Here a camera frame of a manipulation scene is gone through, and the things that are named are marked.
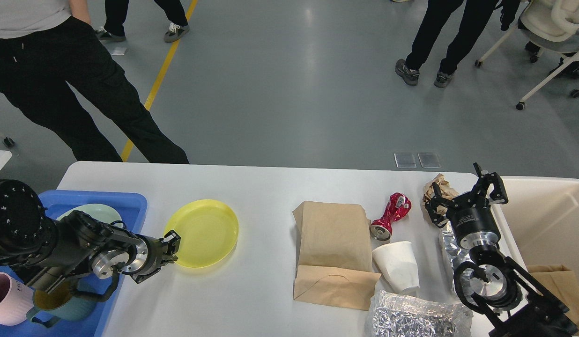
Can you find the crumpled foil under arm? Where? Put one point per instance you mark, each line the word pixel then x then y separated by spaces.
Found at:
pixel 452 254

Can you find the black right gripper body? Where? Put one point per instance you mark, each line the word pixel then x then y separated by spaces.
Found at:
pixel 474 227

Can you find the yellow plastic plate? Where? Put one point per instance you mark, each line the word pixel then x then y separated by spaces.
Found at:
pixel 208 230

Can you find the white paper cup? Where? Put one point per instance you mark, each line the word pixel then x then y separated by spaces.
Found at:
pixel 397 263

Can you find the crumpled brown paper ball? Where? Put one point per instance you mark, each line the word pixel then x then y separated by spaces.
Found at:
pixel 437 211

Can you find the floor outlet cover left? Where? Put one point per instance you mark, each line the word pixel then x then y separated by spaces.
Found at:
pixel 405 160

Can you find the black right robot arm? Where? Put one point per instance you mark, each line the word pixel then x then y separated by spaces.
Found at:
pixel 487 281

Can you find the pale green plate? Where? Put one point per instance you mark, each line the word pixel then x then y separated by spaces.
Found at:
pixel 101 212

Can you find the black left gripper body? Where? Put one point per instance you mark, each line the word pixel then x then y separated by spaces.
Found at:
pixel 145 264

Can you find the floor outlet cover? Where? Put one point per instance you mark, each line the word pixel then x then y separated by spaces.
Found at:
pixel 405 160
pixel 429 160

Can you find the chair caster at left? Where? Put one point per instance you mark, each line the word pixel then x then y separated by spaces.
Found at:
pixel 7 141

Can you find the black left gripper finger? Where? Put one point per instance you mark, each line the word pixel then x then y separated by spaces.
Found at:
pixel 167 259
pixel 171 242

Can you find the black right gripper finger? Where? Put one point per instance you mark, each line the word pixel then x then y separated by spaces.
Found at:
pixel 437 195
pixel 489 189

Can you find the pink ribbed mug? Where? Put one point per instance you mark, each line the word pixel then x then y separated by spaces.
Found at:
pixel 16 300

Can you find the white office chair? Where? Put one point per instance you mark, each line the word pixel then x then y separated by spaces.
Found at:
pixel 552 25

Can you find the teal mug yellow inside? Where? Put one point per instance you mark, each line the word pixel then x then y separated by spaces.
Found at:
pixel 61 304

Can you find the beige plastic bin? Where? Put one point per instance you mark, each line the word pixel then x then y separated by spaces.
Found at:
pixel 543 216

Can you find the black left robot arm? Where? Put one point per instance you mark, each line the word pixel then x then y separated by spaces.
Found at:
pixel 79 248

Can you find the floor outlet cover right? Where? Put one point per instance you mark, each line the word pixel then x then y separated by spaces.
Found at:
pixel 429 160

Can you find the crumpled foil sheet front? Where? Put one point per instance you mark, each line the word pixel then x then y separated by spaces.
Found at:
pixel 393 315

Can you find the brown paper bag in bin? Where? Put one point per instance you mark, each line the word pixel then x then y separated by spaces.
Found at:
pixel 562 282

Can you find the crushed red soda can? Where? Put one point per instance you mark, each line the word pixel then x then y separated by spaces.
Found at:
pixel 396 209

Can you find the blue plastic tray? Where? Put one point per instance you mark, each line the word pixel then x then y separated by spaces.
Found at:
pixel 132 209

